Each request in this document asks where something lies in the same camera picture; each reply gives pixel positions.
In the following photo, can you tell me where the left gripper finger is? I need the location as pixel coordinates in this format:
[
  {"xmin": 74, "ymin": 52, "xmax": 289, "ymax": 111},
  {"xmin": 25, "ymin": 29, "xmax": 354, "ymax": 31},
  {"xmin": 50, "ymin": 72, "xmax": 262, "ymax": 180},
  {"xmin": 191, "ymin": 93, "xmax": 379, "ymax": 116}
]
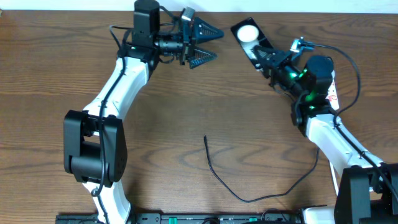
[
  {"xmin": 193, "ymin": 17, "xmax": 224, "ymax": 44},
  {"xmin": 188, "ymin": 47, "xmax": 218, "ymax": 69}
]

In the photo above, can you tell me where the black flip smartphone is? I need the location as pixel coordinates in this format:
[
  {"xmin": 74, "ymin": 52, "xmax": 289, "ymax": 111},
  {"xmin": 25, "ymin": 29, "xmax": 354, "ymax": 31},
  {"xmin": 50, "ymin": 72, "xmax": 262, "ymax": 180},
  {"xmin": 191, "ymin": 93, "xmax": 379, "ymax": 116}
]
[{"xmin": 230, "ymin": 17, "xmax": 273, "ymax": 71}]

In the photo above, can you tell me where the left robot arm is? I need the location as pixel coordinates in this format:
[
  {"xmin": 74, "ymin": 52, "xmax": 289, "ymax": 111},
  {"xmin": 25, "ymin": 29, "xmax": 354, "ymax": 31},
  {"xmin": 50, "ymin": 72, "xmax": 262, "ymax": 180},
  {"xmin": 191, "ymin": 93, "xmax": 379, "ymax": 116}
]
[{"xmin": 55, "ymin": 1, "xmax": 224, "ymax": 223}]

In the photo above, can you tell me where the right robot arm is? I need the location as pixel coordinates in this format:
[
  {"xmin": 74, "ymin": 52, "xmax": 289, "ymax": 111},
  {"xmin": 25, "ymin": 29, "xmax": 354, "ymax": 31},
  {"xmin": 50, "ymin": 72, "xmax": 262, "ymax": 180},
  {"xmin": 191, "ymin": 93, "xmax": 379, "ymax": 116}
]
[{"xmin": 252, "ymin": 45, "xmax": 397, "ymax": 223}]

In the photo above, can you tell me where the white power strip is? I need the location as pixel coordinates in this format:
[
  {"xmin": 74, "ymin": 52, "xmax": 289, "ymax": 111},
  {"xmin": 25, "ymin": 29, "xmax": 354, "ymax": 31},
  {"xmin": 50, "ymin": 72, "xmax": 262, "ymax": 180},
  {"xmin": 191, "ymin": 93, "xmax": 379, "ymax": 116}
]
[{"xmin": 326, "ymin": 70, "xmax": 340, "ymax": 111}]

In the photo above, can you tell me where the black USB charging cable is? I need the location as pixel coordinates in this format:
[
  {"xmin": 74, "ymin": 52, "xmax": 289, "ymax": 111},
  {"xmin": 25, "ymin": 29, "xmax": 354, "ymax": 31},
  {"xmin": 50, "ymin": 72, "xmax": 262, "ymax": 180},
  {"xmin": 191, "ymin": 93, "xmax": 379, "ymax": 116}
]
[{"xmin": 203, "ymin": 134, "xmax": 321, "ymax": 203}]

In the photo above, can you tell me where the white power strip cord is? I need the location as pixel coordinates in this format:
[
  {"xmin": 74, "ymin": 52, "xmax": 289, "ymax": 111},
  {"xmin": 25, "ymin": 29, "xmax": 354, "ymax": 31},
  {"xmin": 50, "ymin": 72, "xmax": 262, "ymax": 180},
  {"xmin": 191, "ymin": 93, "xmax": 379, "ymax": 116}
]
[{"xmin": 328, "ymin": 160, "xmax": 340, "ymax": 197}]

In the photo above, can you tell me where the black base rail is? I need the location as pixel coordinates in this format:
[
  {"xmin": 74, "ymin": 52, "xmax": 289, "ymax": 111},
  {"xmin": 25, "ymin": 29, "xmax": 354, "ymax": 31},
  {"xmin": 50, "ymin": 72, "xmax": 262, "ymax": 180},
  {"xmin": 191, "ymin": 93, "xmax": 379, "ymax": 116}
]
[{"xmin": 54, "ymin": 211, "xmax": 304, "ymax": 224}]

